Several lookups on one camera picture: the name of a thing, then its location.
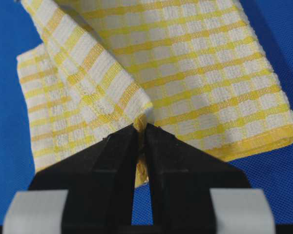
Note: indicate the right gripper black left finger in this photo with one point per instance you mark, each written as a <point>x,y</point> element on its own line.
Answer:
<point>100,183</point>

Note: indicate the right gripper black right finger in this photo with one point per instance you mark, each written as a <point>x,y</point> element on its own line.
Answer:
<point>180,177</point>

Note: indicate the yellow white striped towel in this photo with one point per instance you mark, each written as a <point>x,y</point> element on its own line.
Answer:
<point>193,67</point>

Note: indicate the blue table cloth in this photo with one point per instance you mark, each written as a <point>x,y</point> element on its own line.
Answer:
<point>272,171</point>

